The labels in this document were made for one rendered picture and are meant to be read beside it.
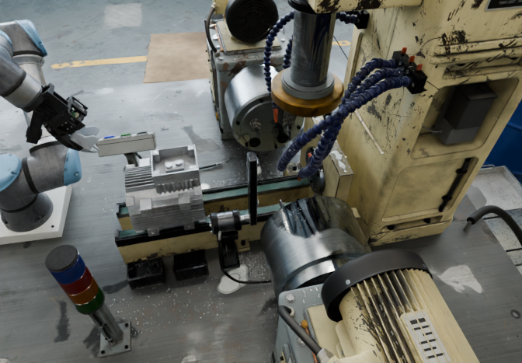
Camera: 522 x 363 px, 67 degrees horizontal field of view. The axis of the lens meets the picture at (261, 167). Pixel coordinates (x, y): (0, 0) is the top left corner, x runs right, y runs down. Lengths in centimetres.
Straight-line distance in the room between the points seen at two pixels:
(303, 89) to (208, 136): 79
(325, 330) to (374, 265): 20
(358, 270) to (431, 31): 48
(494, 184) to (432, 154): 129
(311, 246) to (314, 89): 36
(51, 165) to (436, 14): 108
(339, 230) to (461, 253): 62
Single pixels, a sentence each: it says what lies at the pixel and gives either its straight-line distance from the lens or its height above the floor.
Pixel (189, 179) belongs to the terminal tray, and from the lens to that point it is 106.
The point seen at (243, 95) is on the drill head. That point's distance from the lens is 129.
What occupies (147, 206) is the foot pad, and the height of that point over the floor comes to 108.
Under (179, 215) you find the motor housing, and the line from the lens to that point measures 111.
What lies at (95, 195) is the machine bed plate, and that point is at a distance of 153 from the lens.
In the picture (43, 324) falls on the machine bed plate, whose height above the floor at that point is 80.
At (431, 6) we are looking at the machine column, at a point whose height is 157.
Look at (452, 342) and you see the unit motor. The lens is 63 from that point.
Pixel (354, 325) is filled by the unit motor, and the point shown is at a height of 130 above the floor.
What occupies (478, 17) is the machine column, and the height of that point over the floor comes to 157.
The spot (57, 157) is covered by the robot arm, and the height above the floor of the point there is 106.
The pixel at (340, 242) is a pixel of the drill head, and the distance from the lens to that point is 89.
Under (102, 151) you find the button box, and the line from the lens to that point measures 129.
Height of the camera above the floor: 189
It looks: 46 degrees down
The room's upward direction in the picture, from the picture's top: 1 degrees clockwise
